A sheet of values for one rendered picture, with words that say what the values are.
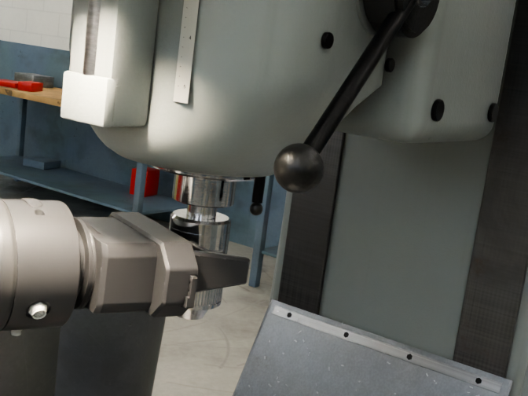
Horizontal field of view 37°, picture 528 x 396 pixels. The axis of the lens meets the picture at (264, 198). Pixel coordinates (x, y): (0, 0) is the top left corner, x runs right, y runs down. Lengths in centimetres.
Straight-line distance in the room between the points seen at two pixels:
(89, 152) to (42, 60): 98
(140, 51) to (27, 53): 698
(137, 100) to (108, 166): 621
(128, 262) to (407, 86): 25
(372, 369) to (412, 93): 42
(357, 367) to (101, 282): 49
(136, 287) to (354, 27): 23
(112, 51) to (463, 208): 52
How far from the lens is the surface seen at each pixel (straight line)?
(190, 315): 62
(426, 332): 95
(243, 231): 584
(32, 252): 53
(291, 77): 51
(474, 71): 72
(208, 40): 50
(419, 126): 64
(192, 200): 59
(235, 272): 60
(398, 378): 95
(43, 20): 735
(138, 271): 55
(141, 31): 51
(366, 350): 97
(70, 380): 261
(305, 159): 46
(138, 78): 51
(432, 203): 92
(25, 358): 88
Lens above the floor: 140
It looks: 10 degrees down
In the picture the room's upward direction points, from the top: 8 degrees clockwise
